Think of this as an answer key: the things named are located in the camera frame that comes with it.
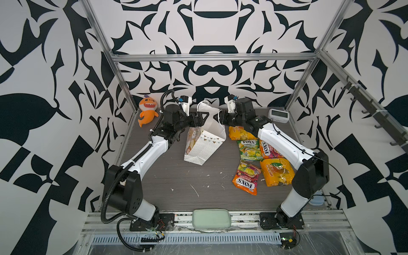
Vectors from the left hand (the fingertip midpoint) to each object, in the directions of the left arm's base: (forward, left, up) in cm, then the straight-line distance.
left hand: (203, 109), depth 78 cm
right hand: (-2, -5, -2) cm, 6 cm away
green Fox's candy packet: (-7, -28, -28) cm, 40 cm away
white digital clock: (+18, -53, -27) cm, 62 cm away
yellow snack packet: (-22, -38, -26) cm, 51 cm away
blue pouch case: (-36, -54, -27) cm, 70 cm away
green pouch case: (-42, -2, -29) cm, 51 cm away
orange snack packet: (-24, -22, -28) cm, 43 cm away
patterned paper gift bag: (-13, +1, -8) cm, 16 cm away
